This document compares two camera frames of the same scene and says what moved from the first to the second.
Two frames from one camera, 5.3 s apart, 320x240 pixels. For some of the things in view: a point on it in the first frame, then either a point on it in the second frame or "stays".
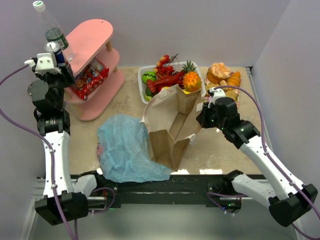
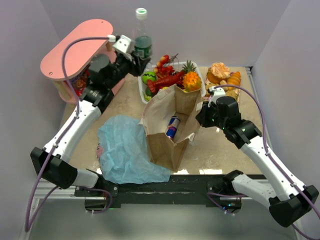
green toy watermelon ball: (147, 75) stays
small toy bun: (223, 82) stays
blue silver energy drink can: (54, 47) to (172, 128)
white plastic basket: (203, 90) stays
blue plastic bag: (125, 151) stays
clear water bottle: (52, 30) to (143, 40)
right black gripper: (203, 118) stays
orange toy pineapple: (191, 80) stays
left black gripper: (66, 72) to (139, 63)
